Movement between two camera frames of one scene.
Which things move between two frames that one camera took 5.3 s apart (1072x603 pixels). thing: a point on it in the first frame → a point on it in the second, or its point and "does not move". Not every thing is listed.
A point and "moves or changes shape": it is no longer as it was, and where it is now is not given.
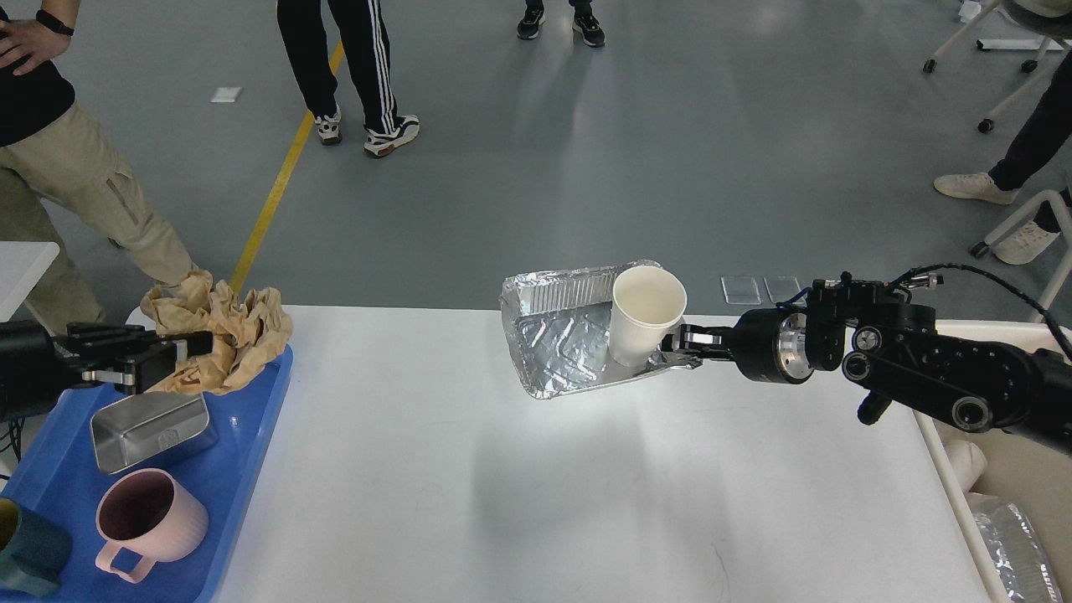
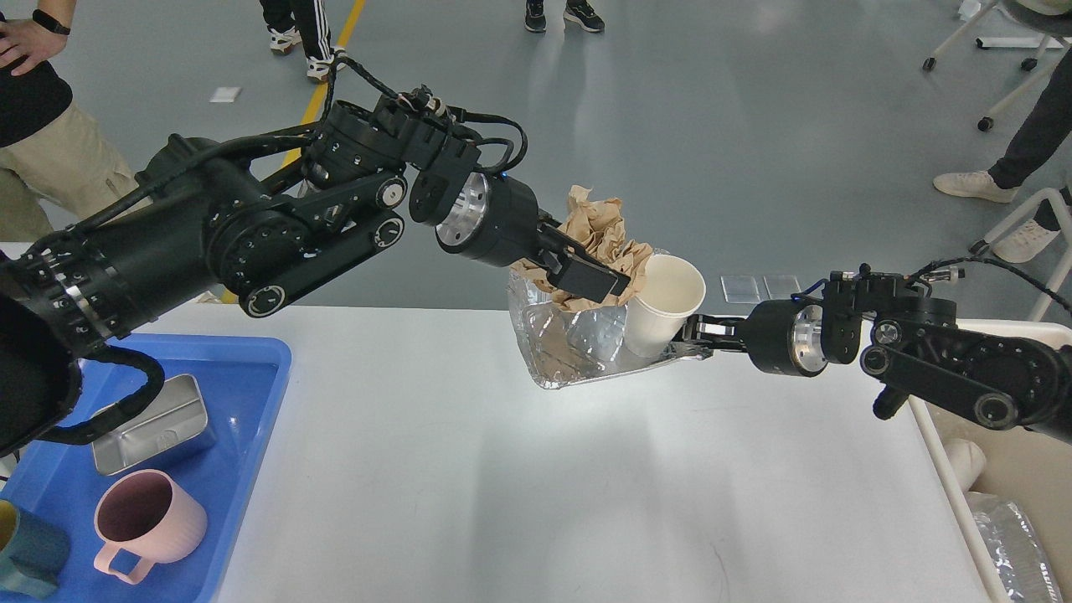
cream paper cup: x=646 y=302 moves or changes shape
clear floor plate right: x=783 y=288 does not move
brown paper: x=245 y=335 → x=597 y=224
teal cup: x=33 y=552 does not move
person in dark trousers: x=1042 y=146 does not move
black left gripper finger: x=106 y=340 → x=575 y=269
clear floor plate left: x=740 y=290 does not move
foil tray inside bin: x=1016 y=553 does not move
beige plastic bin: x=1024 y=468 does not move
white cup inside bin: x=968 y=460 does not move
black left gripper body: x=36 y=368 → x=494 y=220
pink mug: x=150 y=513 does not move
